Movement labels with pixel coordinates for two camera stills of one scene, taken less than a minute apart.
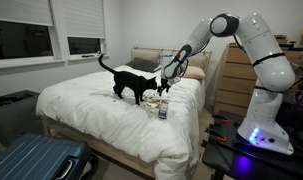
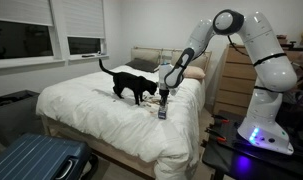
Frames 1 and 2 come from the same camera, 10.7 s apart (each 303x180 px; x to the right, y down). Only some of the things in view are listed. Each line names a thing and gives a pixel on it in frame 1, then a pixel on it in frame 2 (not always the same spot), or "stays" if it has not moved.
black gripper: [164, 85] → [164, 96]
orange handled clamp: [222, 118] stays
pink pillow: [193, 72] stays
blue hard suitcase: [37, 157] stays
